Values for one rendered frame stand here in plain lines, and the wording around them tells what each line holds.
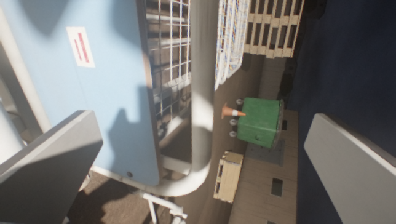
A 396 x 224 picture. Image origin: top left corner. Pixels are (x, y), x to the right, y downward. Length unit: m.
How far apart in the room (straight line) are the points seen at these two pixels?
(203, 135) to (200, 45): 0.09
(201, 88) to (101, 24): 0.11
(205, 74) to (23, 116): 0.35
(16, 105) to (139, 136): 0.25
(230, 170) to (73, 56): 5.46
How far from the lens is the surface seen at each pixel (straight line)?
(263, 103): 6.17
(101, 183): 1.38
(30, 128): 0.45
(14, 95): 0.43
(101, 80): 0.23
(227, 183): 5.79
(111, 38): 0.20
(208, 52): 0.16
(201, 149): 0.21
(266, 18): 3.88
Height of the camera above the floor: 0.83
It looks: 18 degrees down
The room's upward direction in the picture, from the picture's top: 101 degrees clockwise
